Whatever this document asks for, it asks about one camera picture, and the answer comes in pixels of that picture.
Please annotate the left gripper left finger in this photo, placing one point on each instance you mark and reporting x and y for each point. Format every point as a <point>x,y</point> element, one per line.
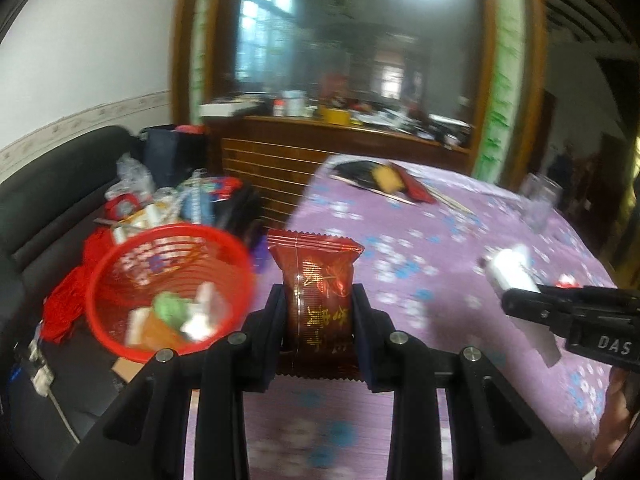
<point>241,362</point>

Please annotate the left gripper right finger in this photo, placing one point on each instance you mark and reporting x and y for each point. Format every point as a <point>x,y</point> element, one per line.
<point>393,361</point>

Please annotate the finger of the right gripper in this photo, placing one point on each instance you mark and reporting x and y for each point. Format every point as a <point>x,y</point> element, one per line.
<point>551,307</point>

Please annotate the white plastic bottle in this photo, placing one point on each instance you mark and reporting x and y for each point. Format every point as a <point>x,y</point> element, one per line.
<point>507,272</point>

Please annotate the dark red snack packet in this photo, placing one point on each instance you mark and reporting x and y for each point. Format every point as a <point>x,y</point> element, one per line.
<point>317,276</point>

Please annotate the person's right hand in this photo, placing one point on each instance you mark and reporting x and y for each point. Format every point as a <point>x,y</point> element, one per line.
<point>615,419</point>

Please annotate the torn red cigarette pack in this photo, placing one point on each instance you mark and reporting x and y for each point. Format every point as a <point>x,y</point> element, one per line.
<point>567,281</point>

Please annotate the red plastic basket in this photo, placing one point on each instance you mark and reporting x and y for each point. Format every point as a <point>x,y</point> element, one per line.
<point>182,285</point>

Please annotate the clear glass mug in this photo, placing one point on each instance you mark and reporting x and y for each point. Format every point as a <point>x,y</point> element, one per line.
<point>540,195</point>

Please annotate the purple floral tablecloth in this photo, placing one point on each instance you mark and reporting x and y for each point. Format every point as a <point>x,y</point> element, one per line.
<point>422,264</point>

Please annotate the bundle of chopsticks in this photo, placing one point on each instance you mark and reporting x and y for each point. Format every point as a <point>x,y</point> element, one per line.
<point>448,201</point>

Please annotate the red foil pouch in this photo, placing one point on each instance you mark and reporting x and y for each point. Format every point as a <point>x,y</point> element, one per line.
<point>414,189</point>

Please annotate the red cloth on sofa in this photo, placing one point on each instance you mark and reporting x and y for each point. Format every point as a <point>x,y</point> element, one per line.
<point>67,302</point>

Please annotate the white power strip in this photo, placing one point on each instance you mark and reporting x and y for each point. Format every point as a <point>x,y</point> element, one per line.
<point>41,376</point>

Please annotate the clear plastic bag on sofa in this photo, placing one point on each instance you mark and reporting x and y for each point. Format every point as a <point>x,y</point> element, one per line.
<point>133,178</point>

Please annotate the dark blue shopping bag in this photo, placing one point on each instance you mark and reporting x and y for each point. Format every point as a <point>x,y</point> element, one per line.
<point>171,153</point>

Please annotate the black leather sofa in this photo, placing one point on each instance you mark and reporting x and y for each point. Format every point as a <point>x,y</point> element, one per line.
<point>48,210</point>

